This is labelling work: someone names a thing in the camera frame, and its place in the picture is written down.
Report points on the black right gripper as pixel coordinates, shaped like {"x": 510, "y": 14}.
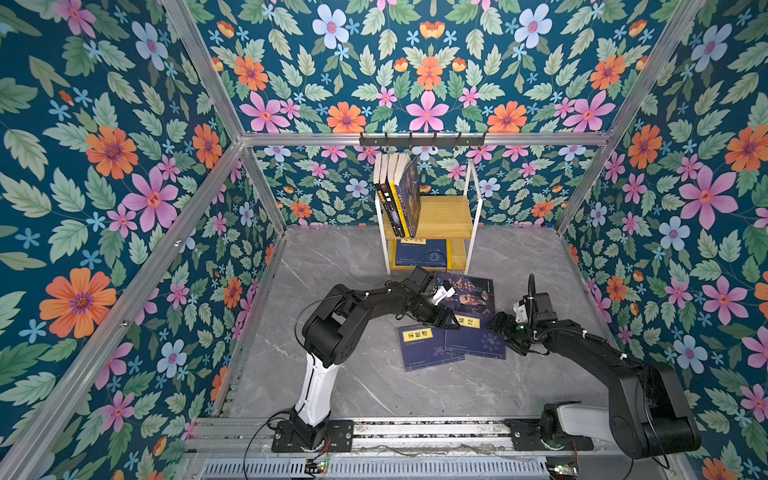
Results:
{"x": 508, "y": 322}

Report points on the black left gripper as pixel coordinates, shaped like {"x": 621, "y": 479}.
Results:
{"x": 444, "y": 321}

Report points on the navy book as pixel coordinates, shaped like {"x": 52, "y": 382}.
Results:
{"x": 423, "y": 347}
{"x": 429, "y": 254}
{"x": 475, "y": 339}

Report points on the purple portrait book top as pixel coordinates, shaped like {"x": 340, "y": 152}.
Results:
{"x": 408, "y": 190}

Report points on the yellow cartoon book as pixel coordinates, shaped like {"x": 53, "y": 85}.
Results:
{"x": 394, "y": 160}

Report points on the black wolf cover book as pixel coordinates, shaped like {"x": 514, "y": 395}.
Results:
{"x": 391, "y": 208}

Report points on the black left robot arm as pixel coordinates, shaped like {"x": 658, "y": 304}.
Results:
{"x": 333, "y": 331}

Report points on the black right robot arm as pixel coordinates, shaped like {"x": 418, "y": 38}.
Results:
{"x": 648, "y": 414}

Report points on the purple book underneath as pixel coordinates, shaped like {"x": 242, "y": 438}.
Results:
{"x": 473, "y": 296}

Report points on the black book standing on shelf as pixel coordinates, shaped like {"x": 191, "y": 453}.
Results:
{"x": 377, "y": 184}

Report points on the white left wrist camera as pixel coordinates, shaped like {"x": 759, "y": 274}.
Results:
{"x": 441, "y": 292}

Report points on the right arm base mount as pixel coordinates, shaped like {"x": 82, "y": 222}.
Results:
{"x": 528, "y": 434}

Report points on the wooden white frame shelf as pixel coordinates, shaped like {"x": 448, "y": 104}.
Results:
{"x": 451, "y": 218}

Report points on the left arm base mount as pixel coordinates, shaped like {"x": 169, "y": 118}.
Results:
{"x": 312, "y": 435}

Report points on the black wall hook rail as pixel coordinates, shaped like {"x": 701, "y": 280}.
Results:
{"x": 409, "y": 140}

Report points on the aluminium front rail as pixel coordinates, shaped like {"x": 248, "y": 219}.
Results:
{"x": 409, "y": 435}

